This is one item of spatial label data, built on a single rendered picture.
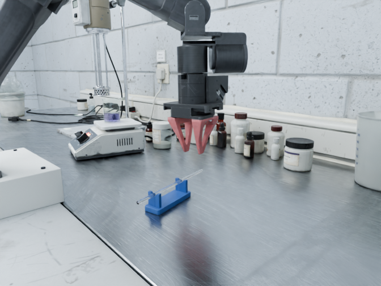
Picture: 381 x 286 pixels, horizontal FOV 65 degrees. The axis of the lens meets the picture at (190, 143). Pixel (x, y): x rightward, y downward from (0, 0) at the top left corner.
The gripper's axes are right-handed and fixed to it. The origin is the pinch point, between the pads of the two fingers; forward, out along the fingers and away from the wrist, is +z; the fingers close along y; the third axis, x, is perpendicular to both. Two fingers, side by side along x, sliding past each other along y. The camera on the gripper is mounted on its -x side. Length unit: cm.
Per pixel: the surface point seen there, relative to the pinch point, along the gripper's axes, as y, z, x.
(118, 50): 96, -27, -71
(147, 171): 16.1, 8.6, -3.6
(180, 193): 0.1, 7.9, 4.8
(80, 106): 125, 4, -65
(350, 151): -24.1, 5.5, -36.2
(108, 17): 60, -35, -34
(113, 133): 32.5, 1.5, -7.9
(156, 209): -0.8, 7.9, 12.7
